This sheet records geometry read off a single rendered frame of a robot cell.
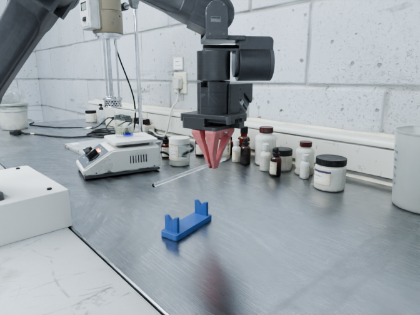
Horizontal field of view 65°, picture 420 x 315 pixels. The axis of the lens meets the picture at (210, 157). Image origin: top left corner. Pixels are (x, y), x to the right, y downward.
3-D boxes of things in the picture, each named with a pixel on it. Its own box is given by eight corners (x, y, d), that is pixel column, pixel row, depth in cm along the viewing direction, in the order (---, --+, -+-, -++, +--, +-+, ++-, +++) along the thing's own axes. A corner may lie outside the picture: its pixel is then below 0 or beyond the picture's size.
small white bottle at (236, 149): (239, 160, 101) (239, 139, 100) (241, 162, 99) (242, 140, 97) (230, 160, 101) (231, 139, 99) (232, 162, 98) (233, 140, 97)
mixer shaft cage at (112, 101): (108, 108, 117) (103, 32, 111) (100, 107, 122) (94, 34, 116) (125, 107, 121) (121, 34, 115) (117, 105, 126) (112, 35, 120)
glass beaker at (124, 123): (120, 140, 88) (118, 110, 86) (111, 138, 91) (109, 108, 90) (140, 138, 91) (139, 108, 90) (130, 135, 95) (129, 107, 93)
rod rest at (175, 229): (176, 242, 52) (175, 220, 51) (160, 236, 53) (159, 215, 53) (212, 219, 60) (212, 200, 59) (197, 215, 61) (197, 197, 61)
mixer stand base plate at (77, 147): (84, 155, 107) (83, 152, 107) (62, 146, 122) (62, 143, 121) (162, 143, 126) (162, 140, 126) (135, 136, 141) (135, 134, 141)
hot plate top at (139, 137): (113, 145, 83) (112, 142, 83) (103, 138, 94) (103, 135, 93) (159, 141, 89) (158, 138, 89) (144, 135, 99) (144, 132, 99)
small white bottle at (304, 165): (303, 179, 83) (305, 155, 81) (297, 177, 85) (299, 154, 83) (310, 178, 84) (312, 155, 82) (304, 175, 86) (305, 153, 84)
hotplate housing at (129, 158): (84, 181, 81) (80, 149, 79) (76, 168, 92) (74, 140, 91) (169, 169, 92) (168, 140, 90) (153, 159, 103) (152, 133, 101)
